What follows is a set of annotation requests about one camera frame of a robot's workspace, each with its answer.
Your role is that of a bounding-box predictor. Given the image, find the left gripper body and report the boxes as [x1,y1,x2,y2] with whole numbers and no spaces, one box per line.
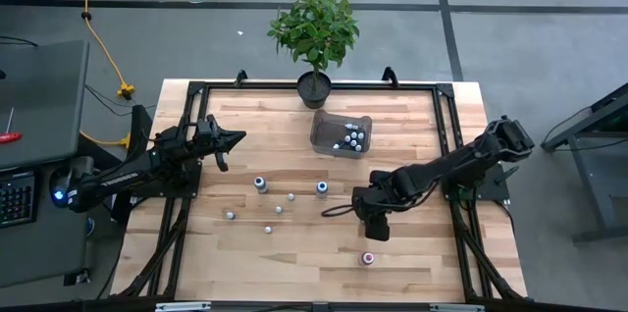
[193,123,221,155]

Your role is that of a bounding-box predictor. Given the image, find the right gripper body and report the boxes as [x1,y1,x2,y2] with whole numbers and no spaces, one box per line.
[363,206,393,243]

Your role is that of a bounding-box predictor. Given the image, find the grey translucent plastic bin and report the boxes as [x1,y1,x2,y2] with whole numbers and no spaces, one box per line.
[309,108,374,160]

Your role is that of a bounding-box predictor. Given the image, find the silver aluminium bar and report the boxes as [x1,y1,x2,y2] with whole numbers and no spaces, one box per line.
[430,303,486,312]
[154,301,212,312]

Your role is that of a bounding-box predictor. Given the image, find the green potted plant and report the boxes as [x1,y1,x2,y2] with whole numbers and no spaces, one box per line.
[266,0,361,110]

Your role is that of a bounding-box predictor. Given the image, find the black computer mouse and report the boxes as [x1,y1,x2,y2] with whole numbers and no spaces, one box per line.
[48,167,79,209]

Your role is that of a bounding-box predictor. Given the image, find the grey side desk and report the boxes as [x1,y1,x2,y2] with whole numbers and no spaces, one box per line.
[0,39,95,289]

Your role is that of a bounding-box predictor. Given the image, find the backlit black keyboard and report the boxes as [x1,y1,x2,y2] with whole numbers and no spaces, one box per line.
[0,170,38,229]

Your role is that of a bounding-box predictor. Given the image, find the yellow extension cable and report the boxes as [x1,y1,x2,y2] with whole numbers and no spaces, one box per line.
[66,0,137,149]

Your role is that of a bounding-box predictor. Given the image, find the black aluminium table frame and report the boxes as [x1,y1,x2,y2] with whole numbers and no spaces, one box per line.
[111,66,527,312]

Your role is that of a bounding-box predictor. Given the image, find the red-handled screwdriver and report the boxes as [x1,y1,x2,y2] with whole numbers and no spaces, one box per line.
[0,107,24,145]

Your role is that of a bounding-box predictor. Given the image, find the dark metal desk frame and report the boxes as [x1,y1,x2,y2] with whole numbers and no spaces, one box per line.
[541,81,628,244]

